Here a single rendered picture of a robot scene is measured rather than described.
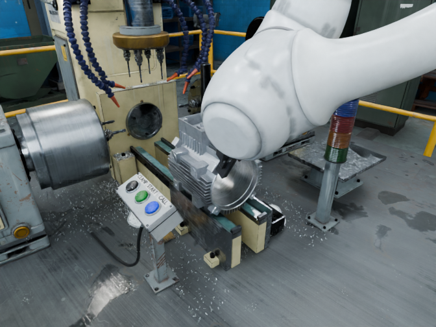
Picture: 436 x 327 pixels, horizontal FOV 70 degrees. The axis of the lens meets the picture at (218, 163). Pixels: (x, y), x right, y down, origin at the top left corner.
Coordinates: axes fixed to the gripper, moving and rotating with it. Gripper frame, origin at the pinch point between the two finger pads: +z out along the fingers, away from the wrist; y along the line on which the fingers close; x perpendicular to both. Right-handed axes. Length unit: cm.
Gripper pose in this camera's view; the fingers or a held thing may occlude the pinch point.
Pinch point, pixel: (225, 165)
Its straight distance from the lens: 71.3
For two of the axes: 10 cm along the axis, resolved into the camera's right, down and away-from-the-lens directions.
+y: -8.0, 2.9, -5.2
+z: -3.0, 5.7, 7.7
